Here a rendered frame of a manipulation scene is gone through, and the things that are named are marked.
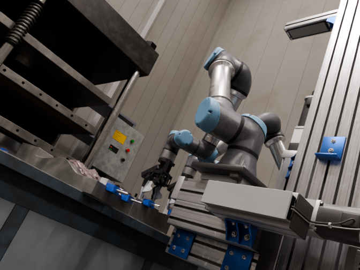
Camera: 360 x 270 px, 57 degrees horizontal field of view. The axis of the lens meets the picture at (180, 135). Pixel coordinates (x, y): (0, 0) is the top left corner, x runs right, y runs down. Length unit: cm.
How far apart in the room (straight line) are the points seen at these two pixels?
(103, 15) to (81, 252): 150
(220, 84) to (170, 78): 443
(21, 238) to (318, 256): 95
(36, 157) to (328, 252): 114
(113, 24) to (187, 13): 406
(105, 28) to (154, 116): 329
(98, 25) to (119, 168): 100
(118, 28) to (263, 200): 176
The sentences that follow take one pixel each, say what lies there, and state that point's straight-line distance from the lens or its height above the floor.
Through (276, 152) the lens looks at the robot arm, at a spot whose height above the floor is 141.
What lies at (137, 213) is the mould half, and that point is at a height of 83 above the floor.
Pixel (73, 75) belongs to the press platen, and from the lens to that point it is 227.
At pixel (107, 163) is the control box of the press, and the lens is 241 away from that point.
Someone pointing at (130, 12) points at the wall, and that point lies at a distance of 548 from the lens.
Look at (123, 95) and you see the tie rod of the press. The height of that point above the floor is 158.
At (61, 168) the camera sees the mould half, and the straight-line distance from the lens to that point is 138.
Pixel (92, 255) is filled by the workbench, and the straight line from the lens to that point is 141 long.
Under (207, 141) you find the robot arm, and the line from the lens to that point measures 151.
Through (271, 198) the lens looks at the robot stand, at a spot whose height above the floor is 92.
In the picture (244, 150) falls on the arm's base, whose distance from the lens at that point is 115.
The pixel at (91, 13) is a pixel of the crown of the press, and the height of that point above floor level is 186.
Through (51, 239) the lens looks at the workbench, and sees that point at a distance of 131.
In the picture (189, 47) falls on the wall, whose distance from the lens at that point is 615.
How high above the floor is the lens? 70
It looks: 20 degrees up
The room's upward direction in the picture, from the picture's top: 24 degrees clockwise
